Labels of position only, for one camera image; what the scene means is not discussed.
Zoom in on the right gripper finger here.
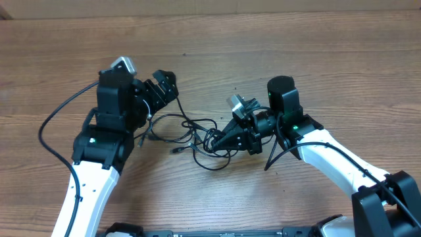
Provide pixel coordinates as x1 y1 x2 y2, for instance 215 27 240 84
222 118 245 140
210 134 245 152

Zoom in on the thick black USB cable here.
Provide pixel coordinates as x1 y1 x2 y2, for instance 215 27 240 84
170 120 239 171

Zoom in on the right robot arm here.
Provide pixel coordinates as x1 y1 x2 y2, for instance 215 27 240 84
210 76 420 236

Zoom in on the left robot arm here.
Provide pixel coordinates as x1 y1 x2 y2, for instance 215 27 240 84
52 66 178 236

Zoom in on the right camera cable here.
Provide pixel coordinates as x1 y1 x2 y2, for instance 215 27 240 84
263 107 421 231

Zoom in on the camera cable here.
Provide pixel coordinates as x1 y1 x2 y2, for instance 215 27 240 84
37 80 100 237
263 107 421 231

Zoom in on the left camera cable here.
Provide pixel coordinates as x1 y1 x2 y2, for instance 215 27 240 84
37 80 100 237

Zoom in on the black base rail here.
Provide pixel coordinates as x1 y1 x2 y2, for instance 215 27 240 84
97 215 355 237

